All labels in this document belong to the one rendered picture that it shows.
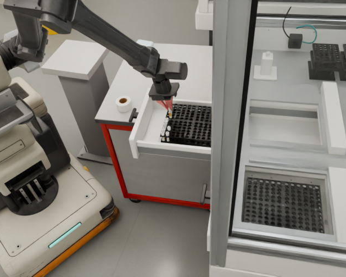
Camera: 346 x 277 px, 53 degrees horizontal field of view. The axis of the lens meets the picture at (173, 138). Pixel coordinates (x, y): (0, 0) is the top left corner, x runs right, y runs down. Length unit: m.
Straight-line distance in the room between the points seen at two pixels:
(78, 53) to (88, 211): 0.87
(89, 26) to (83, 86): 1.12
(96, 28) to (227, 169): 0.51
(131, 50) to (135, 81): 0.74
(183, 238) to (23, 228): 0.85
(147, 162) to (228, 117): 1.29
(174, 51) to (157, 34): 1.66
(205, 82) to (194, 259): 0.94
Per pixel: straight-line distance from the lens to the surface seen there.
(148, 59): 1.07
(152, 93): 1.22
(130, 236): 2.07
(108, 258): 2.04
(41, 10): 0.83
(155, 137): 1.34
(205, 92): 1.63
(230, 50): 0.43
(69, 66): 1.95
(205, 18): 1.96
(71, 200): 1.94
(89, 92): 2.01
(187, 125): 1.28
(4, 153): 1.47
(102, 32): 0.92
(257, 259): 0.87
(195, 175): 1.76
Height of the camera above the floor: 1.82
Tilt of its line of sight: 48 degrees down
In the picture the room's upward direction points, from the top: 6 degrees counter-clockwise
